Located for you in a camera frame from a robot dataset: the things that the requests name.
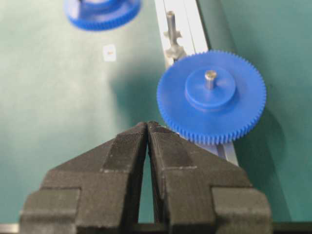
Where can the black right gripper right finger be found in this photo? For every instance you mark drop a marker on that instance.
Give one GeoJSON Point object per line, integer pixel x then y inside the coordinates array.
{"type": "Point", "coordinates": [196, 192]}

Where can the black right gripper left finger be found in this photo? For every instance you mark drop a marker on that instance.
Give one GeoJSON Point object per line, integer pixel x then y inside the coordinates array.
{"type": "Point", "coordinates": [97, 192]}

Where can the small blue plastic gear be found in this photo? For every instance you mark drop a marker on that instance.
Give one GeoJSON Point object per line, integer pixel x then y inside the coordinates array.
{"type": "Point", "coordinates": [101, 15]}

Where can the large blue plastic gear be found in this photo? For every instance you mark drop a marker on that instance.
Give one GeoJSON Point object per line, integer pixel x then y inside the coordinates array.
{"type": "Point", "coordinates": [217, 116]}

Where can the steel shaft through large gear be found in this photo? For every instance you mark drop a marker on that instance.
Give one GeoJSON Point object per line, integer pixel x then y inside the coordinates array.
{"type": "Point", "coordinates": [210, 76]}

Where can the bare steel shaft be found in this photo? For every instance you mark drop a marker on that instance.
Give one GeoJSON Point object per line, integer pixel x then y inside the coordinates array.
{"type": "Point", "coordinates": [171, 20]}

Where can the small white square sticker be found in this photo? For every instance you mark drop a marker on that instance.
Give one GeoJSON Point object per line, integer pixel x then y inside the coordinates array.
{"type": "Point", "coordinates": [109, 53]}

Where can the grey plastic shaft bracket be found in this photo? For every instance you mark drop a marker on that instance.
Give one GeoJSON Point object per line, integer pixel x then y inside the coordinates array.
{"type": "Point", "coordinates": [175, 51]}

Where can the aluminium extrusion rail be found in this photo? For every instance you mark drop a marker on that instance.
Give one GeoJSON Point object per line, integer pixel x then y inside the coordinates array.
{"type": "Point", "coordinates": [202, 24]}

